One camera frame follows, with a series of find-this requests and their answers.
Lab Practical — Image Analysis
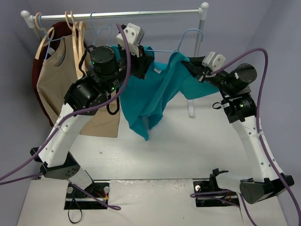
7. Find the blue wire hanger holding top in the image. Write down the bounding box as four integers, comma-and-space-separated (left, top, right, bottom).
35, 12, 63, 60

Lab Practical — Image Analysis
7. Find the wooden hanger far left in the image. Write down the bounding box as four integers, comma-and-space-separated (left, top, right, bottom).
35, 12, 55, 60

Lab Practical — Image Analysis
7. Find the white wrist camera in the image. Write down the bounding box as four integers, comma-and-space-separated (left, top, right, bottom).
202, 51, 226, 71
116, 23, 145, 57

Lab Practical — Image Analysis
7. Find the wooden hanger middle pair front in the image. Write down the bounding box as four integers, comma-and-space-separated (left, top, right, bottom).
70, 11, 86, 76

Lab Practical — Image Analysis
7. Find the beige tank top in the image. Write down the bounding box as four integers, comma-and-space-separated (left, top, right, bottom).
37, 35, 120, 138

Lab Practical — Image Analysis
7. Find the blue wire hanger free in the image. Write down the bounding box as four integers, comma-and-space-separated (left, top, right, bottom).
146, 28, 204, 56
89, 12, 112, 46

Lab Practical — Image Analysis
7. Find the teal t shirt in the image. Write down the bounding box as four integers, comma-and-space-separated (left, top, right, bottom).
120, 52, 218, 140

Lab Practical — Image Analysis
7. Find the wooden hanger pair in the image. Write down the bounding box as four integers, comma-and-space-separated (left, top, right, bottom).
70, 11, 86, 76
64, 11, 82, 79

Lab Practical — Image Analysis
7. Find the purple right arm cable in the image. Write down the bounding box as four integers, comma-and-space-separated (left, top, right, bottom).
190, 48, 301, 226

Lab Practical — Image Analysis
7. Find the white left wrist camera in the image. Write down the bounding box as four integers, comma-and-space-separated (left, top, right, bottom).
116, 23, 145, 57

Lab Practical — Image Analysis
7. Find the dark red garment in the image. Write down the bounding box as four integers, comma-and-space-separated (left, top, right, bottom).
32, 21, 92, 128

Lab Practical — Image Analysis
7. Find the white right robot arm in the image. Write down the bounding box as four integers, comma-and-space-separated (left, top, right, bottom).
182, 52, 294, 204

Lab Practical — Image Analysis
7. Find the wooden hanger middle pair back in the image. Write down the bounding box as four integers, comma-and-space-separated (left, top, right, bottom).
64, 11, 82, 79

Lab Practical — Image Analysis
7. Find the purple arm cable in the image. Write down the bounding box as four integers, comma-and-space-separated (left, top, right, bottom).
0, 23, 132, 210
190, 48, 301, 226

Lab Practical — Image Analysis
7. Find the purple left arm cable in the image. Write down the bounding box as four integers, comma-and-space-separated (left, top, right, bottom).
0, 23, 132, 210

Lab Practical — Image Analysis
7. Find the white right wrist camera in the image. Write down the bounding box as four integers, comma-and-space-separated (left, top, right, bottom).
202, 51, 226, 71

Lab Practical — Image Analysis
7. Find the metal clothes rack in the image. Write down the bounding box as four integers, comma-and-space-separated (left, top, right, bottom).
21, 2, 209, 118

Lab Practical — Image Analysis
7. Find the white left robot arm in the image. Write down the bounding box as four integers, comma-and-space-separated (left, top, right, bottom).
30, 45, 154, 198

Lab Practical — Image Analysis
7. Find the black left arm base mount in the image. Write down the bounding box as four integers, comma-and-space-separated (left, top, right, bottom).
63, 180, 111, 210

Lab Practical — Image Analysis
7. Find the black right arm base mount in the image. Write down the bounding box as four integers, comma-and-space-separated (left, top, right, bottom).
190, 168, 240, 208

